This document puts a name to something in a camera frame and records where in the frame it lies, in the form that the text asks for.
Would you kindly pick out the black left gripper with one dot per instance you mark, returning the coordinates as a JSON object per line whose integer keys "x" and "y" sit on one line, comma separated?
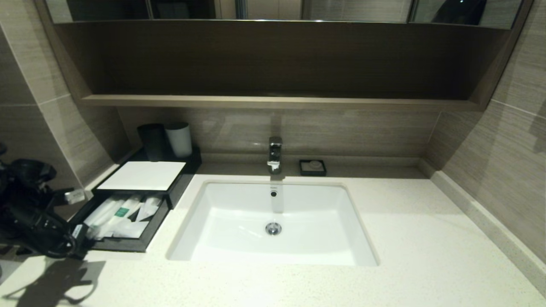
{"x": 59, "y": 234}

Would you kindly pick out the long white packet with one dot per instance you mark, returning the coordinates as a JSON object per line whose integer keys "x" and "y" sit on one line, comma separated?
{"x": 100, "y": 211}

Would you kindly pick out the toothbrush with green label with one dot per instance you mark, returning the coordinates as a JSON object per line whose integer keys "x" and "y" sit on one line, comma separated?
{"x": 122, "y": 211}

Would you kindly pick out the black tray with sachets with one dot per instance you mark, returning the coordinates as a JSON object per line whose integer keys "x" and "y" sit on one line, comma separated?
{"x": 140, "y": 243}

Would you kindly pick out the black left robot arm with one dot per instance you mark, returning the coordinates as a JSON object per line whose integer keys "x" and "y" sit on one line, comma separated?
{"x": 21, "y": 200}

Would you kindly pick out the black box with white lid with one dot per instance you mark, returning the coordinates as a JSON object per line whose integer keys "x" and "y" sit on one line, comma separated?
{"x": 145, "y": 175}

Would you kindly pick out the small white sachets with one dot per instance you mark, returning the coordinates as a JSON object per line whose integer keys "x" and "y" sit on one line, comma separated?
{"x": 130, "y": 230}

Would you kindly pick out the white packet with pink item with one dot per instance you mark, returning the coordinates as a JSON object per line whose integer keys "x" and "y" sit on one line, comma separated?
{"x": 150, "y": 207}

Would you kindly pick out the black cup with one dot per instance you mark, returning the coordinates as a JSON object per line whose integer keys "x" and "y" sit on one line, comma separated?
{"x": 152, "y": 143}

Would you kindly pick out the white cup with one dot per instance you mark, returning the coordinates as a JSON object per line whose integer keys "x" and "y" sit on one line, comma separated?
{"x": 179, "y": 140}

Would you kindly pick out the white ceramic sink basin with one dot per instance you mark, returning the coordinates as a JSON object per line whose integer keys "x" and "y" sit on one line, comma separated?
{"x": 273, "y": 230}

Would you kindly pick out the chrome sink drain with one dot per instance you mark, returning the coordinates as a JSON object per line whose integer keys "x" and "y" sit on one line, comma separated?
{"x": 273, "y": 228}

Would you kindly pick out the chrome faucet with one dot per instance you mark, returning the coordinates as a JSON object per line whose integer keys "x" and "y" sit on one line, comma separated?
{"x": 275, "y": 153}

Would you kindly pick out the black soap dish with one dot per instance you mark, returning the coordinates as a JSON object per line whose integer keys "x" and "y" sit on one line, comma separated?
{"x": 312, "y": 171}

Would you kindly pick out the beige soap bar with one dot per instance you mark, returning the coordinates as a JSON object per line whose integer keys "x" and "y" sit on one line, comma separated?
{"x": 315, "y": 164}

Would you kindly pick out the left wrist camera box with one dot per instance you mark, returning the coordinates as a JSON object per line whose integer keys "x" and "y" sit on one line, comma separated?
{"x": 74, "y": 196}

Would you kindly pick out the brown wooden wall shelf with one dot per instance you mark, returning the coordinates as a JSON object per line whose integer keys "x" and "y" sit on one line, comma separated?
{"x": 273, "y": 64}

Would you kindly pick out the wall mirror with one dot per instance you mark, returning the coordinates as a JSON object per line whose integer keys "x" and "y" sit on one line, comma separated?
{"x": 277, "y": 9}

